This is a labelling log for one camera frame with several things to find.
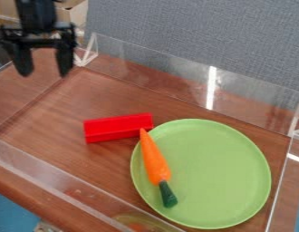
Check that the wooden box on shelf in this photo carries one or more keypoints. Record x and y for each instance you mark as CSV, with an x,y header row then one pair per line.
x,y
71,11

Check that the clear acrylic enclosure walls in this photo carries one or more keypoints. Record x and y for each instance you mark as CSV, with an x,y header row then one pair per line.
x,y
75,183

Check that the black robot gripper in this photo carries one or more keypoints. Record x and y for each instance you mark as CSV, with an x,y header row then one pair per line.
x,y
38,20

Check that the green round plate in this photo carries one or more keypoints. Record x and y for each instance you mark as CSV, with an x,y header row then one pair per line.
x,y
220,174

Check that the orange toy carrot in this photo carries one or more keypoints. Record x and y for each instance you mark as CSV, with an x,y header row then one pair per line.
x,y
157,168

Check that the red rectangular block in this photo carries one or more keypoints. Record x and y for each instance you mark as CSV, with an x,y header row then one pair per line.
x,y
117,127

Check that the clear acrylic corner bracket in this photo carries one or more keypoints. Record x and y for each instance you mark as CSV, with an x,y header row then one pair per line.
x,y
85,55

